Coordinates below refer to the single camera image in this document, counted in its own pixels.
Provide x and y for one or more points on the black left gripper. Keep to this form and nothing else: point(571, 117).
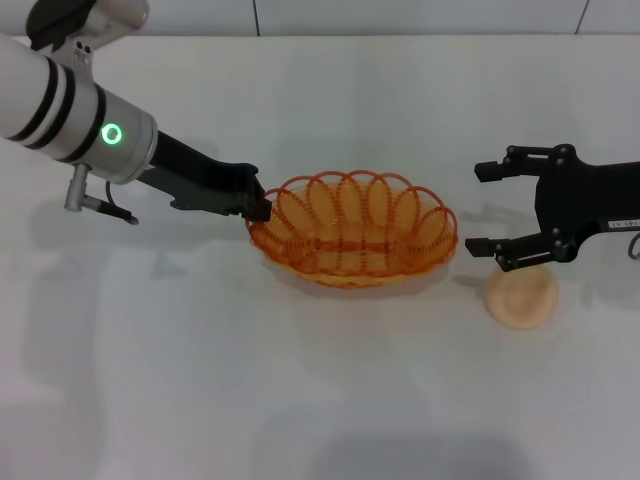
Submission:
point(200, 175)

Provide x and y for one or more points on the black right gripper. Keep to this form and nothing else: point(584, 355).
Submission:
point(575, 200)

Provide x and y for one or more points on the beige steamed bun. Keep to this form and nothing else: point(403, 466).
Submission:
point(522, 300)

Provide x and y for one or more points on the orange woven plastic basket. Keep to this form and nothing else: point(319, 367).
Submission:
point(360, 235)

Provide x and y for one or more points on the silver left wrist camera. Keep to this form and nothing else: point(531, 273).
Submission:
point(90, 20)

